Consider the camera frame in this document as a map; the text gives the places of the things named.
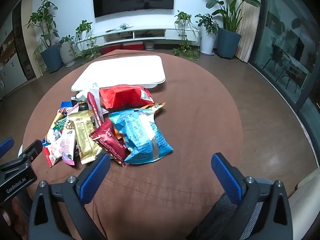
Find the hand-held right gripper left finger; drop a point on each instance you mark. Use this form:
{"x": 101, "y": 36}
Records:
{"x": 93, "y": 180}

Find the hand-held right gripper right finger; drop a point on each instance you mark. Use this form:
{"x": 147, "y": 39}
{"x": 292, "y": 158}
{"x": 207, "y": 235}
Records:
{"x": 226, "y": 177}

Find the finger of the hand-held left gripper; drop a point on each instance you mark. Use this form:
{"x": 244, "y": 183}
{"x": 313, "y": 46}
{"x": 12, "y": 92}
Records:
{"x": 32, "y": 150}
{"x": 6, "y": 145}

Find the red white snack packet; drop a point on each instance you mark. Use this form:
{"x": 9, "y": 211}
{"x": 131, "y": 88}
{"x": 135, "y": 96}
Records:
{"x": 51, "y": 155}

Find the pink pig snack packet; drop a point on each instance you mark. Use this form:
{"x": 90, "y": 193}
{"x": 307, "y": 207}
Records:
{"x": 68, "y": 145}

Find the green snack packet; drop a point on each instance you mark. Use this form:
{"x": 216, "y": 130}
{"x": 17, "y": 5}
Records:
{"x": 61, "y": 125}

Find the maroon snack packet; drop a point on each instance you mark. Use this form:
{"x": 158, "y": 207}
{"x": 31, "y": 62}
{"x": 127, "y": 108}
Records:
{"x": 110, "y": 142}

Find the dark blue cake packet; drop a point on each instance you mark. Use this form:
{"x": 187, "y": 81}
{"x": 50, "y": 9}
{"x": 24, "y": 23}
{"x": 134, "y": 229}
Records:
{"x": 60, "y": 113}

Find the gold snack packet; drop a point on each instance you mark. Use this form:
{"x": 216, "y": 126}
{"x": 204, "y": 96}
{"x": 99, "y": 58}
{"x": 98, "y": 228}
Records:
{"x": 83, "y": 135}

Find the light blue snack bag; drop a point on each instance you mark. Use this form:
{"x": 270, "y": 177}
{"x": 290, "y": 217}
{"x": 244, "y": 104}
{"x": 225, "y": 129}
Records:
{"x": 140, "y": 135}

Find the black snack packet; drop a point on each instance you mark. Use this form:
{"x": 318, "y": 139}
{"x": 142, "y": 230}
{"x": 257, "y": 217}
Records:
{"x": 82, "y": 106}

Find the red stick snack packet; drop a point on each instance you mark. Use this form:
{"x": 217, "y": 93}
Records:
{"x": 94, "y": 107}

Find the red chip bag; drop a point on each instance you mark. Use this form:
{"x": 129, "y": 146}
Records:
{"x": 120, "y": 97}

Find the white plastic snack packet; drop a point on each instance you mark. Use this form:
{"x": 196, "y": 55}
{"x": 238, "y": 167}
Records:
{"x": 93, "y": 88}

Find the white foam tray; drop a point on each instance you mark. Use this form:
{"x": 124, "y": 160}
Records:
{"x": 125, "y": 70}

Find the white chair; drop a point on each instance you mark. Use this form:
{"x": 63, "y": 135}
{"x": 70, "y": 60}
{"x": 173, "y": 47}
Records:
{"x": 305, "y": 187}

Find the tall plant in blue pot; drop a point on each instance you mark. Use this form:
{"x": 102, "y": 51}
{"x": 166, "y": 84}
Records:
{"x": 51, "y": 57}

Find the small plant in white pot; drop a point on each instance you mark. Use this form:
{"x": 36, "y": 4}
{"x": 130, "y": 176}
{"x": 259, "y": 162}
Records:
{"x": 67, "y": 52}

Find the trailing vine plant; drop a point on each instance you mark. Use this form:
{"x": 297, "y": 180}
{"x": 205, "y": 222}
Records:
{"x": 83, "y": 28}
{"x": 183, "y": 17}

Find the large leafy plant blue pot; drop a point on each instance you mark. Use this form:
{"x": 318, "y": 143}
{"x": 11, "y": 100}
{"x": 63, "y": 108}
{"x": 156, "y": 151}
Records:
{"x": 227, "y": 42}

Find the bushy plant in white pot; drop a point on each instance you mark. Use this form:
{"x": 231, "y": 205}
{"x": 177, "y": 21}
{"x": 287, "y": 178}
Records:
{"x": 208, "y": 42}

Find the white television cabinet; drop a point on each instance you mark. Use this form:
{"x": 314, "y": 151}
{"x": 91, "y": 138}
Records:
{"x": 112, "y": 38}

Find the red storage box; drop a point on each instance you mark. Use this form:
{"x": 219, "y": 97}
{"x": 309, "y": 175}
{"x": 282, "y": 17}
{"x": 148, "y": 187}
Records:
{"x": 133, "y": 46}

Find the small white pot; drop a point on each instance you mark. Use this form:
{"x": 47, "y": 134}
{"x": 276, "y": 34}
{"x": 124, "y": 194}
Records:
{"x": 149, "y": 45}

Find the glass sliding door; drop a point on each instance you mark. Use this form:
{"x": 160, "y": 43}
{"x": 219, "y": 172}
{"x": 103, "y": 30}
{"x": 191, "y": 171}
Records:
{"x": 282, "y": 42}

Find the black set-top box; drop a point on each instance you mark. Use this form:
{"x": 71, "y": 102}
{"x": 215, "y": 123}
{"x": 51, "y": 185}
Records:
{"x": 146, "y": 33}

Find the beige curtain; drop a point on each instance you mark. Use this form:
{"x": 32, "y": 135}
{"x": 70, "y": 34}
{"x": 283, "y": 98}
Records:
{"x": 250, "y": 17}

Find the wooden wall cabinet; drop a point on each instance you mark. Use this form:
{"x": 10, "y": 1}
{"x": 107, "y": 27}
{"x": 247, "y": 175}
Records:
{"x": 12, "y": 70}

